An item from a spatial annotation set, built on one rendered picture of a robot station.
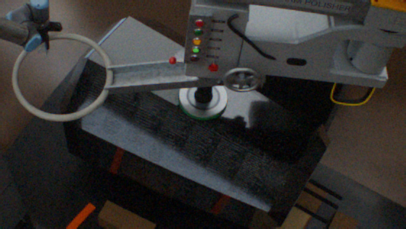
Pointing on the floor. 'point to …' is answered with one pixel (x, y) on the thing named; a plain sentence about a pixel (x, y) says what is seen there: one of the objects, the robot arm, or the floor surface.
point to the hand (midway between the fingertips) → (46, 48)
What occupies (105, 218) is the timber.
